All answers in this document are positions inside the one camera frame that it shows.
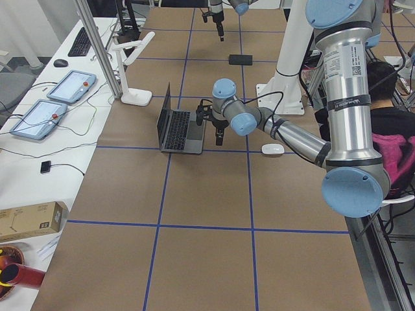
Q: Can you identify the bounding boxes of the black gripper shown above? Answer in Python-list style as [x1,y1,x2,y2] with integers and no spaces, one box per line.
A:
[211,11,224,41]
[211,117,228,146]

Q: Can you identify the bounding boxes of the black mouse pad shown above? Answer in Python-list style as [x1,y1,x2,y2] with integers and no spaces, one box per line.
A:
[228,54,253,65]

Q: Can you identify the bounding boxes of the silver grey laptop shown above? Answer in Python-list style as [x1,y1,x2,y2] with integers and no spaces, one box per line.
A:
[157,84,205,154]

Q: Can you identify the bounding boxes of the white computer mouse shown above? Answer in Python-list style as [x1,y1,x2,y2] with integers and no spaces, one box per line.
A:
[261,143,285,156]

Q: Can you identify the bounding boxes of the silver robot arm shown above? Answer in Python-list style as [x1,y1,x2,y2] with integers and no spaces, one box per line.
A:
[202,0,256,41]
[212,1,390,218]

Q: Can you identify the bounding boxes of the white desk lamp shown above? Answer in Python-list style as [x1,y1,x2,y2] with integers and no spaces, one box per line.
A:
[111,30,156,106]

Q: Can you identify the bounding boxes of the black desk mouse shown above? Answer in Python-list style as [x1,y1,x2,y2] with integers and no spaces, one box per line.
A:
[53,59,69,68]

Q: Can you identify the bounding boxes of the cardboard lamp box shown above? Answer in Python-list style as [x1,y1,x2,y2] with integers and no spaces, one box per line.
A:
[1,202,67,242]

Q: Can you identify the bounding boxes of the black keyboard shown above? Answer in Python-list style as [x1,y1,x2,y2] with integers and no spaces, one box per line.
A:
[67,27,91,57]

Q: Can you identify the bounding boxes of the upper blue teach pendant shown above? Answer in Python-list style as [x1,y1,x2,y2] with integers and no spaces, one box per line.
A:
[47,70,97,104]

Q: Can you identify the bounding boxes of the blue teach pendant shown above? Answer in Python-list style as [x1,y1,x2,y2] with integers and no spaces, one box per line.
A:
[10,100,67,141]
[47,70,97,104]

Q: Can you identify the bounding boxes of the seated person in black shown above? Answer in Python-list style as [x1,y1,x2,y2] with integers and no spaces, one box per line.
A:
[314,61,415,200]

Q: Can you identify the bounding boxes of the lower blue teach pendant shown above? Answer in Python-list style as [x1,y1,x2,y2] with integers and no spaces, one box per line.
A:
[10,100,67,141]

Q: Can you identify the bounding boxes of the small black puck device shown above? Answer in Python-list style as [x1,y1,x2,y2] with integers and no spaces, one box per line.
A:
[40,161,52,174]

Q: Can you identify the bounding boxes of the white chair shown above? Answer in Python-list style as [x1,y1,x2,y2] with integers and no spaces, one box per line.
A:
[381,194,414,207]

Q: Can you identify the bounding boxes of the red bottle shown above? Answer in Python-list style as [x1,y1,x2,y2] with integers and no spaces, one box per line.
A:
[1,263,45,289]

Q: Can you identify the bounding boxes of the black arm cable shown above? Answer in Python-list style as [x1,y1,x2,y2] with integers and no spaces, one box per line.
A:
[241,91,326,163]

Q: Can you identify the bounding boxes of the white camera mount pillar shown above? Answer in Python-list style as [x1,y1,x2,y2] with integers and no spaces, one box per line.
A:
[257,0,313,115]

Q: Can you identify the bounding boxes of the aluminium frame post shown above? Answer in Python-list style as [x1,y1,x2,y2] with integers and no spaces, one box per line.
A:
[75,0,122,98]

